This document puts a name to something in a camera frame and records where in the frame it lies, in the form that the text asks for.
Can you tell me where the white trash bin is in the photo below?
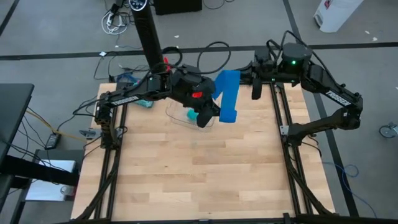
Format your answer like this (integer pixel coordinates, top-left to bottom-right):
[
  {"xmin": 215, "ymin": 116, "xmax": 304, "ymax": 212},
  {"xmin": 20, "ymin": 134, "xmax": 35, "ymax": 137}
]
[{"xmin": 313, "ymin": 0, "xmax": 364, "ymax": 34}]

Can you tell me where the black equipment box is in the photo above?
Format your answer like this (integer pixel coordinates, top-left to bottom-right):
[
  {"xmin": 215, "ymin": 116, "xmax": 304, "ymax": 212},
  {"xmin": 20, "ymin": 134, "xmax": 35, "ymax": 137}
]
[{"xmin": 153, "ymin": 0, "xmax": 203, "ymax": 16}]

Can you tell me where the black desk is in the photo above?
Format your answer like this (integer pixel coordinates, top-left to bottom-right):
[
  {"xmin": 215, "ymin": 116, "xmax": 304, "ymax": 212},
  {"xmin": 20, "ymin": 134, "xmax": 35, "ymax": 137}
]
[{"xmin": 0, "ymin": 83, "xmax": 35, "ymax": 166}]

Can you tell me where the black tower fan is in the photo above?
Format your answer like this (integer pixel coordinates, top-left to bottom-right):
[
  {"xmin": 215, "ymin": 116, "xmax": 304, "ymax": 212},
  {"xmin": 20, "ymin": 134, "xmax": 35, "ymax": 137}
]
[{"xmin": 128, "ymin": 0, "xmax": 170, "ymax": 74}]

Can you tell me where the black stand beam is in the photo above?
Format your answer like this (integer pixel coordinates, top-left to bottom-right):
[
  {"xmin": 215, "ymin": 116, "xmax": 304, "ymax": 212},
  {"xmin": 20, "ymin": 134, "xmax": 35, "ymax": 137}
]
[{"xmin": 0, "ymin": 154, "xmax": 81, "ymax": 189}]

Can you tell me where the blue floor cable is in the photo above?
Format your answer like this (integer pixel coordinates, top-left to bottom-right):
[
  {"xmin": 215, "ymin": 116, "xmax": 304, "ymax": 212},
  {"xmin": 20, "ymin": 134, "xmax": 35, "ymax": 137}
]
[{"xmin": 323, "ymin": 161, "xmax": 379, "ymax": 219}]

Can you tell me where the green first aid kit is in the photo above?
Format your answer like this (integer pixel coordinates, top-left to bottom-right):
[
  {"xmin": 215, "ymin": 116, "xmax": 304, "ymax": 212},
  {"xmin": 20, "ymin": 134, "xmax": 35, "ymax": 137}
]
[{"xmin": 134, "ymin": 98, "xmax": 155, "ymax": 110}]

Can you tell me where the clear plastic tray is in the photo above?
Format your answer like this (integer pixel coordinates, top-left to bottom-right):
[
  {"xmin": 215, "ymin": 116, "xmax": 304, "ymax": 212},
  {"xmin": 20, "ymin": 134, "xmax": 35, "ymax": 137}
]
[{"xmin": 165, "ymin": 99, "xmax": 217, "ymax": 132}]

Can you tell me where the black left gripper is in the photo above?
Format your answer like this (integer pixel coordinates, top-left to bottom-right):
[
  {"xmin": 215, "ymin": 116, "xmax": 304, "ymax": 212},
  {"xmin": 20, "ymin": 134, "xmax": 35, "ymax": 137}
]
[{"xmin": 186, "ymin": 77, "xmax": 221, "ymax": 116}]

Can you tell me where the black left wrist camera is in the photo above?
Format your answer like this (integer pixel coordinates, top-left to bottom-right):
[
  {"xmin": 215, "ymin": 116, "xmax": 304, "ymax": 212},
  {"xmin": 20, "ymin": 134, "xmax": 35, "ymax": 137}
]
[{"xmin": 195, "ymin": 106, "xmax": 221, "ymax": 129}]

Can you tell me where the black cable coil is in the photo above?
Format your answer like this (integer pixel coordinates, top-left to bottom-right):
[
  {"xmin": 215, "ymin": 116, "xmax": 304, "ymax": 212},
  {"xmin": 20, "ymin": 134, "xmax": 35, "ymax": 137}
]
[{"xmin": 161, "ymin": 46, "xmax": 184, "ymax": 67}]

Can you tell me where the white panel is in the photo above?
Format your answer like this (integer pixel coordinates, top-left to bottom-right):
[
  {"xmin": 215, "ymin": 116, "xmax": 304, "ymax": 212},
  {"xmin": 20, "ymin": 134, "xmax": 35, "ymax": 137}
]
[{"xmin": 25, "ymin": 159, "xmax": 78, "ymax": 202}]

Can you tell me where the white power strip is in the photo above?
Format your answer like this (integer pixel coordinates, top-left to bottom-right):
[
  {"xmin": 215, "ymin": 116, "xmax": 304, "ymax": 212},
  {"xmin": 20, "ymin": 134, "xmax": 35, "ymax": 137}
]
[{"xmin": 101, "ymin": 8, "xmax": 129, "ymax": 35}]

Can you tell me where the caster wheel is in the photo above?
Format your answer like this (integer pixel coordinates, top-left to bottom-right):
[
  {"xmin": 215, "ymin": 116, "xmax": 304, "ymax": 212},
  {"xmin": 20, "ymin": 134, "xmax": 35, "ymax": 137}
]
[{"xmin": 378, "ymin": 121, "xmax": 398, "ymax": 139}]

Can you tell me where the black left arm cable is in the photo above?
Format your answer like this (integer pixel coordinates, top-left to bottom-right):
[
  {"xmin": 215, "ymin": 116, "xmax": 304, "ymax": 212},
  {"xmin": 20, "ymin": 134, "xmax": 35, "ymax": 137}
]
[{"xmin": 197, "ymin": 41, "xmax": 233, "ymax": 75}]

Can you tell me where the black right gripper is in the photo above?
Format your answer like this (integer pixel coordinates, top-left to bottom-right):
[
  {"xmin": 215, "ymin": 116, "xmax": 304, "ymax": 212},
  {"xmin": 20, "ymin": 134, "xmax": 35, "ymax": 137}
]
[{"xmin": 239, "ymin": 46, "xmax": 282, "ymax": 85}]

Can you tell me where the blue bandage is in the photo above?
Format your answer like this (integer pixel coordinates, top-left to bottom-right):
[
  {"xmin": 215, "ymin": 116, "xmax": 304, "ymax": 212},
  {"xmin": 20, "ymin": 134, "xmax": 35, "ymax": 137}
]
[{"xmin": 211, "ymin": 69, "xmax": 241, "ymax": 124}]

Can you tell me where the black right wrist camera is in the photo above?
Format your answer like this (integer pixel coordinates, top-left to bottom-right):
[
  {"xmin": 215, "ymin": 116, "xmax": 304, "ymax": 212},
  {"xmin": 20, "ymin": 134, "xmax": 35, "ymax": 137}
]
[{"xmin": 251, "ymin": 77, "xmax": 263, "ymax": 101}]

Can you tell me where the yellow floor cable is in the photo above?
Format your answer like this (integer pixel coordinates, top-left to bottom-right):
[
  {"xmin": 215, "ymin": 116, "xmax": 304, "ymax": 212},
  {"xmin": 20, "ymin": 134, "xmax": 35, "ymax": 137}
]
[{"xmin": 25, "ymin": 108, "xmax": 88, "ymax": 143}]

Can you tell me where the grey metal bracket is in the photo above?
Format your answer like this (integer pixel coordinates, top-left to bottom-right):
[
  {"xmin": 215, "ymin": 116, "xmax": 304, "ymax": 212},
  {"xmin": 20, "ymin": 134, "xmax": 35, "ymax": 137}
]
[{"xmin": 78, "ymin": 129, "xmax": 101, "ymax": 140}]

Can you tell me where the black power adapter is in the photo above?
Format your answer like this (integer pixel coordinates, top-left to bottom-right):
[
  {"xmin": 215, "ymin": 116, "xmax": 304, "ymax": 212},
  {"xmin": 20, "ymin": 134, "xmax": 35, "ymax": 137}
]
[{"xmin": 44, "ymin": 133, "xmax": 62, "ymax": 151}]

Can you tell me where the blue cable bundle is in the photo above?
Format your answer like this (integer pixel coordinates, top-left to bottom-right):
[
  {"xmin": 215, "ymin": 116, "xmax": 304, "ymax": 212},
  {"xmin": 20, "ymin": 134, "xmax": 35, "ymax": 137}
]
[{"xmin": 116, "ymin": 72, "xmax": 141, "ymax": 85}]

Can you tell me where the black aluminium table frame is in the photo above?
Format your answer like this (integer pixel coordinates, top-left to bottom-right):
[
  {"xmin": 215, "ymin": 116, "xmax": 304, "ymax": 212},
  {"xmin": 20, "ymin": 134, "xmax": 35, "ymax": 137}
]
[{"xmin": 70, "ymin": 80, "xmax": 398, "ymax": 224}]

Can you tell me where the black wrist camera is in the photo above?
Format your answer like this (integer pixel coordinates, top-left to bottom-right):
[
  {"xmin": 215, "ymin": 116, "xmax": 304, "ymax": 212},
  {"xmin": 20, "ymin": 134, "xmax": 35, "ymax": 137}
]
[
  {"xmin": 251, "ymin": 77, "xmax": 263, "ymax": 101},
  {"xmin": 195, "ymin": 106, "xmax": 221, "ymax": 129}
]

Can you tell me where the green bandage roll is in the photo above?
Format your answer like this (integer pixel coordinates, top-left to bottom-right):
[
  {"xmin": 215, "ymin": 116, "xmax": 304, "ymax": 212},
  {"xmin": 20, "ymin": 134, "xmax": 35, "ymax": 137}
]
[{"xmin": 186, "ymin": 108, "xmax": 200, "ymax": 122}]

